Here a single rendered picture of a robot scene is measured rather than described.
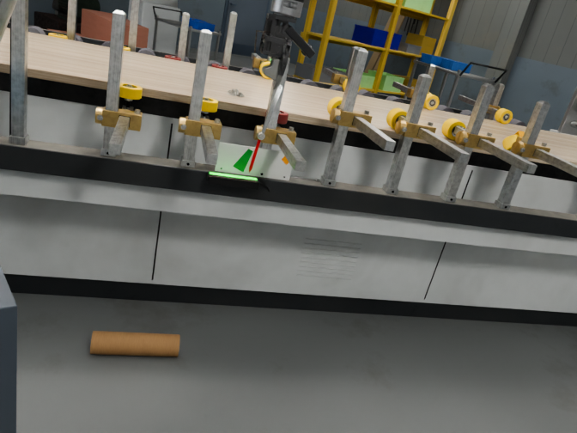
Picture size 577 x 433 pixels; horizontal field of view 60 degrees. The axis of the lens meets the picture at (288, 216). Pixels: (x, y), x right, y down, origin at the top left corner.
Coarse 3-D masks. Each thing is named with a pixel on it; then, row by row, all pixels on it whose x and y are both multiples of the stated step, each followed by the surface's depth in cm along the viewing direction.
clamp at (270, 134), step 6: (258, 126) 166; (264, 132) 165; (270, 132) 166; (276, 132) 166; (282, 132) 167; (288, 132) 167; (294, 132) 168; (264, 138) 166; (270, 138) 167; (294, 138) 168; (276, 144) 168; (294, 144) 169
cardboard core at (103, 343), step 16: (96, 336) 174; (112, 336) 175; (128, 336) 177; (144, 336) 179; (160, 336) 180; (176, 336) 182; (96, 352) 174; (112, 352) 175; (128, 352) 176; (144, 352) 177; (160, 352) 179; (176, 352) 180
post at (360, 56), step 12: (360, 48) 162; (360, 60) 163; (360, 72) 164; (348, 84) 167; (348, 96) 167; (348, 108) 169; (336, 132) 173; (336, 144) 173; (336, 156) 175; (336, 168) 177
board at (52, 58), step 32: (0, 64) 156; (32, 64) 163; (64, 64) 175; (96, 64) 187; (128, 64) 202; (160, 64) 218; (192, 64) 239; (160, 96) 170; (224, 96) 184; (256, 96) 198; (288, 96) 214; (320, 96) 234; (352, 128) 189; (384, 128) 194; (512, 128) 277; (576, 160) 223
